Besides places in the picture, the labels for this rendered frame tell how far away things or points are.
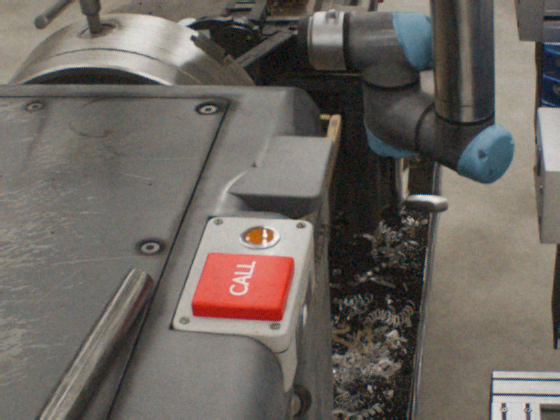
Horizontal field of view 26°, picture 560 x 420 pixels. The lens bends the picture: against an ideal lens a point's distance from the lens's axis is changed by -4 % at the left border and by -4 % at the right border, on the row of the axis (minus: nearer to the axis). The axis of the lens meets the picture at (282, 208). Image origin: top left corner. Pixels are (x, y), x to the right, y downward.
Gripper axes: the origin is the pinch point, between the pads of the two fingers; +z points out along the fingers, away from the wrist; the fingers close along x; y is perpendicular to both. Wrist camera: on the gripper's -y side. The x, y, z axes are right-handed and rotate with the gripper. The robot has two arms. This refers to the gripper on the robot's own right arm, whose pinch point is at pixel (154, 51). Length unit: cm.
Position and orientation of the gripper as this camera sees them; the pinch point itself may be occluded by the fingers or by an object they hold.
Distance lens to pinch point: 159.7
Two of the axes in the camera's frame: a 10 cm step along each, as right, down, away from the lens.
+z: -9.8, -0.1, 1.8
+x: -0.9, -8.2, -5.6
